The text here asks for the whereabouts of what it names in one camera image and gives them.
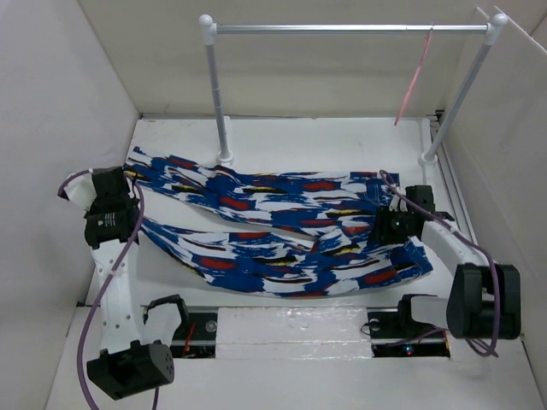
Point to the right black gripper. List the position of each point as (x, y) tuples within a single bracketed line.
[(380, 231)]

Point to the blue white red patterned trousers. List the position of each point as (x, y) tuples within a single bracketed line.
[(301, 234)]

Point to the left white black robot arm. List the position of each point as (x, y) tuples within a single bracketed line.
[(134, 354)]

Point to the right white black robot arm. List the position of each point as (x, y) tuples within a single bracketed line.
[(485, 297)]

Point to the pink plastic hanger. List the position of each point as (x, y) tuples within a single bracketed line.
[(414, 79)]

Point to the white metal clothes rack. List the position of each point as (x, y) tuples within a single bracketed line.
[(428, 158)]

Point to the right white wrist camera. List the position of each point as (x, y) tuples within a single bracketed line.
[(398, 202)]

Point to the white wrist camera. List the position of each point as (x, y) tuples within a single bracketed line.
[(78, 189), (398, 202)]

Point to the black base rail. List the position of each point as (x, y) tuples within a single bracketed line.
[(305, 333)]

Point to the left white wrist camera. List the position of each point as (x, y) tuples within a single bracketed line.
[(78, 189)]

